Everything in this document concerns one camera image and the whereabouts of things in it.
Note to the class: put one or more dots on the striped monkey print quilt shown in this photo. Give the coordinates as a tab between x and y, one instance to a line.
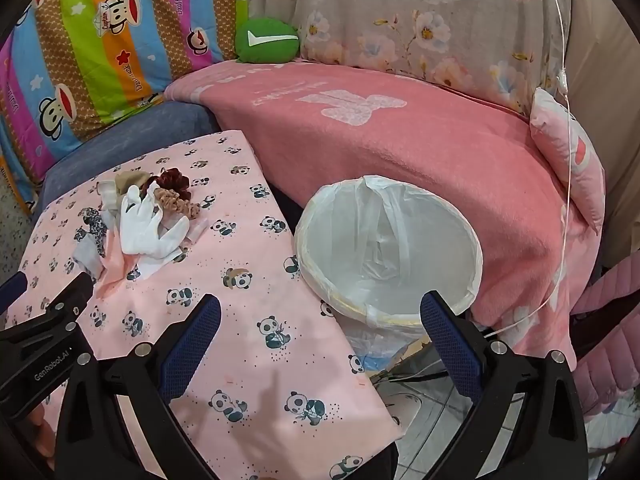
100	35

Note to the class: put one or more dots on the blue-grey cushion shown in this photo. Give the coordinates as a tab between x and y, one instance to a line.
150	125

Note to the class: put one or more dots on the pink fleece blanket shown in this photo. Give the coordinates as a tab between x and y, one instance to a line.
425	150

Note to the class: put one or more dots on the dark red scrunchie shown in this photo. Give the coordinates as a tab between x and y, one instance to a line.
175	182

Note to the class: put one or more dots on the white bag-lined trash bin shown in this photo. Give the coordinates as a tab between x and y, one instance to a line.
350	280

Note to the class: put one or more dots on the beige scrunchie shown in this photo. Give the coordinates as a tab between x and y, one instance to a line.
172	202

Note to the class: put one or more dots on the pink panda print cloth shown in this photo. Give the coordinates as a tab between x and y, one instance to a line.
200	260

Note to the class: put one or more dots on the small pink pillow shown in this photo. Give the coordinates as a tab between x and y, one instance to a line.
565	160

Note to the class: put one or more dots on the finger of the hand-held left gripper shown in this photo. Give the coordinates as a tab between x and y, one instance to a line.
15	286
75	292

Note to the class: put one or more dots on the tan stocking cloth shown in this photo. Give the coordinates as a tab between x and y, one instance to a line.
130	181

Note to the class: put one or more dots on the black and white patterned cloth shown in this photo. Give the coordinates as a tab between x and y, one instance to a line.
92	222

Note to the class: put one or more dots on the pink and white wipe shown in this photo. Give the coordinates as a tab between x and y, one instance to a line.
197	230

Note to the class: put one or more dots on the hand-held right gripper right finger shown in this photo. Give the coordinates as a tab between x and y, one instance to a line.
450	345

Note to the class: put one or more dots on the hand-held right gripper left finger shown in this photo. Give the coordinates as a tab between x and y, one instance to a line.
192	345

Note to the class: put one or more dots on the pink fabric piece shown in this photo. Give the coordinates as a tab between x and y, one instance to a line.
112	270

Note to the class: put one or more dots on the pink down jacket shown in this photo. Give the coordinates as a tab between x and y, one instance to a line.
610	360

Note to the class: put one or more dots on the white glove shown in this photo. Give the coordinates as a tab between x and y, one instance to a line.
145	230

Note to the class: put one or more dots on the green plush cushion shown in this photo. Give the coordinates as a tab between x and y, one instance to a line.
265	40

